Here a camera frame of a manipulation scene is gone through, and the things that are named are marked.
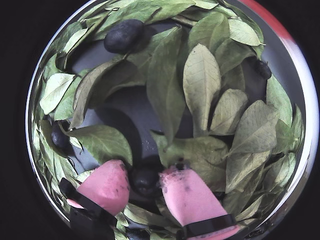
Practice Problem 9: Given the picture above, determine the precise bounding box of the long dark green leaf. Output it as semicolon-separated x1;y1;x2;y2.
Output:
145;25;186;146

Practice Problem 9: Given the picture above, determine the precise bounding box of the small pale green leaf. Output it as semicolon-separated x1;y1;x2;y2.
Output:
63;27;89;55
209;88;249;136

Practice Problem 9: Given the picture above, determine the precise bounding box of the pale long green leaf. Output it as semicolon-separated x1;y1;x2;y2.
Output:
182;43;222;132

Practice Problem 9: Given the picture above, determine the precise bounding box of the broad pale green leaf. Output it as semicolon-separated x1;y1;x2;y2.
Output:
227;18;266;47

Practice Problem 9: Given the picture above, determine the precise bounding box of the pale curled green leaf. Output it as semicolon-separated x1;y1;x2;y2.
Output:
39;72;76;116

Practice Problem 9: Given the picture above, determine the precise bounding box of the veined green leaf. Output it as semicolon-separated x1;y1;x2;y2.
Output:
65;124;134;166

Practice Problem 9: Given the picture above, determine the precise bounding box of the narrow olive green leaf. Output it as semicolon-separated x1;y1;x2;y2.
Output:
70;58;126;130

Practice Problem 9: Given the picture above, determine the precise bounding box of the speckled pale green leaf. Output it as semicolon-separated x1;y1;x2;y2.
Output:
228;99;281;157

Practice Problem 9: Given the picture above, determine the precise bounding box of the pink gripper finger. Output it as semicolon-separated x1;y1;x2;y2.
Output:
158;162;240;240
59;159;130;240

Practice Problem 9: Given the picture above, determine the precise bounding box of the large oval blueberry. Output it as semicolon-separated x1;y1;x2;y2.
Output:
103;19;145;54

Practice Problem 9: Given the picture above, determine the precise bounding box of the tall green leaf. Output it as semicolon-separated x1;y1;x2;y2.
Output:
265;74;294;129

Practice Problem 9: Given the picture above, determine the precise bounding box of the dark grey bowl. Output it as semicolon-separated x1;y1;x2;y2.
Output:
26;0;314;240

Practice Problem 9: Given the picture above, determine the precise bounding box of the small round blueberry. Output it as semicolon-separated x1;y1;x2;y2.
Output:
50;122;70;151
130;166;161;196
253;59;273;80

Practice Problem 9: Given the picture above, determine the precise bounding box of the spotted green leaf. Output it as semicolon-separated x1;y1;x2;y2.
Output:
149;130;230;192

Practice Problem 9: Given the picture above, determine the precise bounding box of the red ribbed plastic container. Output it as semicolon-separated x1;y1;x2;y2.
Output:
239;0;299;43

